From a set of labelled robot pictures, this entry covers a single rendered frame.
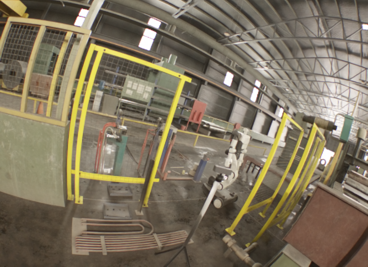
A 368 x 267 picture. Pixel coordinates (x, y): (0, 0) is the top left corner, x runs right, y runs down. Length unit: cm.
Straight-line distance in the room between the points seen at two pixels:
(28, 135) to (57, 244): 109
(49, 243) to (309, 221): 231
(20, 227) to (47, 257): 46
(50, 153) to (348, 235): 267
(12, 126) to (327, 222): 285
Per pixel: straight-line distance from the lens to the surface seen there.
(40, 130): 172
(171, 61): 1159
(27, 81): 172
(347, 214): 145
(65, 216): 207
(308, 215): 147
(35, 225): 201
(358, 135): 305
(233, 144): 264
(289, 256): 148
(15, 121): 184
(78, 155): 187
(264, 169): 206
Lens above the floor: 154
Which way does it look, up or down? 9 degrees down
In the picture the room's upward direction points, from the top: 18 degrees clockwise
